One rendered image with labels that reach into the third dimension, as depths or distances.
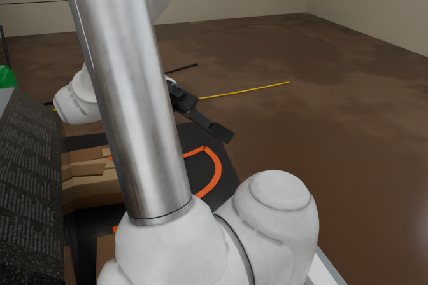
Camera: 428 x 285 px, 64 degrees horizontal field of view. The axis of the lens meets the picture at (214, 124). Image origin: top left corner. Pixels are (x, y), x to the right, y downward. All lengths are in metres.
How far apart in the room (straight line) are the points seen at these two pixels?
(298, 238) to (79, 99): 0.58
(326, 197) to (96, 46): 2.05
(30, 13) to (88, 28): 5.87
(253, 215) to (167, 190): 0.15
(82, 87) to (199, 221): 0.47
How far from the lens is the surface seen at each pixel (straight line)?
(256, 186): 0.58
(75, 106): 0.88
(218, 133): 0.78
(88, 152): 2.65
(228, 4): 6.73
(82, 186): 2.18
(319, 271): 0.84
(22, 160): 1.50
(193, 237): 0.50
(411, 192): 2.62
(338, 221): 2.22
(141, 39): 0.46
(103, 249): 1.87
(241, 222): 0.58
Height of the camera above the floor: 1.51
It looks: 30 degrees down
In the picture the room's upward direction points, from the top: straight up
